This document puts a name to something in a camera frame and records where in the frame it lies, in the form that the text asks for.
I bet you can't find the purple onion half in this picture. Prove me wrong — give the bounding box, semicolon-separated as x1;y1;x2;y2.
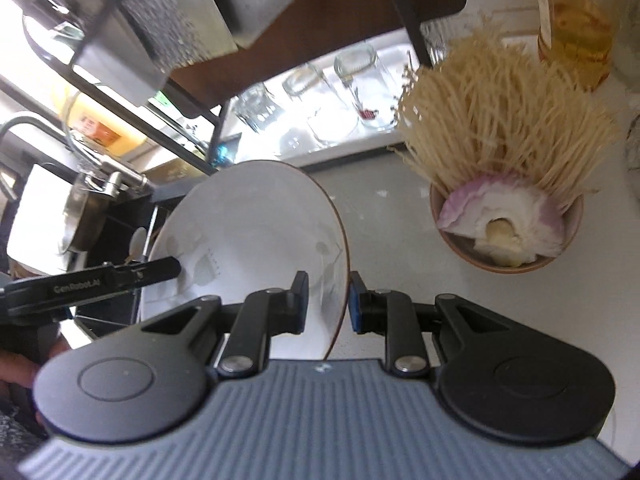
436;174;564;260

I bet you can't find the beige silicone spoon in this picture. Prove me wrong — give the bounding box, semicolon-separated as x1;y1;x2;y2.
125;226;148;263

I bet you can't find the clear glass with red print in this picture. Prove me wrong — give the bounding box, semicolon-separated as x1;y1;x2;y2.
333;42;396;131

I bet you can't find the red lid honey jar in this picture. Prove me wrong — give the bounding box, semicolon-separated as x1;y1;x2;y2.
537;0;617;90

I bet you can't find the steel pot in sink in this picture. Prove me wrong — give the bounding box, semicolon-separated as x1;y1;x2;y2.
60;172;112;254

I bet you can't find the chrome sink faucet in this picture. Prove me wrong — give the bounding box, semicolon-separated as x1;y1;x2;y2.
1;113;153;200

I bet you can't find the clear drinking glass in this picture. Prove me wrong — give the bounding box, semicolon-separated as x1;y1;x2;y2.
233;82;282;132
282;63;358;146

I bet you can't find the dried noodle bundle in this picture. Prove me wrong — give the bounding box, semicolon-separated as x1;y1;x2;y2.
395;25;618;210

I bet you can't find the large floral plate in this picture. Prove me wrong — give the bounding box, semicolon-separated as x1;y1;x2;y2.
139;160;350;360

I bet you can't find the person's left hand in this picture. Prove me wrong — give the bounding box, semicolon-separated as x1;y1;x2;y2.
0;336;72;426

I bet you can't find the clear drinking glass middle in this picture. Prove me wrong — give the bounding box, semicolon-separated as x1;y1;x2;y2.
282;63;358;146

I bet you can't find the clear drinking glass left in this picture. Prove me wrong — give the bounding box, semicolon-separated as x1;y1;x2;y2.
233;82;282;132

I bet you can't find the black dish rack frame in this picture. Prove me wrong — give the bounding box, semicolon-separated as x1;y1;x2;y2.
13;0;466;172

